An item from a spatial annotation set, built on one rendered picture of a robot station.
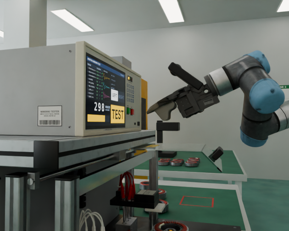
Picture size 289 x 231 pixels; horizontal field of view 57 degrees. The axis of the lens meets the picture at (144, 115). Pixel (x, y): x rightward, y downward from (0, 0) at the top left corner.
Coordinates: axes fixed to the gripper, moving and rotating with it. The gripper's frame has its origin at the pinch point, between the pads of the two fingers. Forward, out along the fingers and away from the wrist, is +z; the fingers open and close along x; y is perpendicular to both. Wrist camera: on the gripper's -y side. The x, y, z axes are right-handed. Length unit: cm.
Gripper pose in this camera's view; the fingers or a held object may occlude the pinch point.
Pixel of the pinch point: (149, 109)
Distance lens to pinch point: 82.4
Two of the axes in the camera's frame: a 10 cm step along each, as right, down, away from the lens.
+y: 4.1, 9.0, -1.4
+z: -8.7, 4.3, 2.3
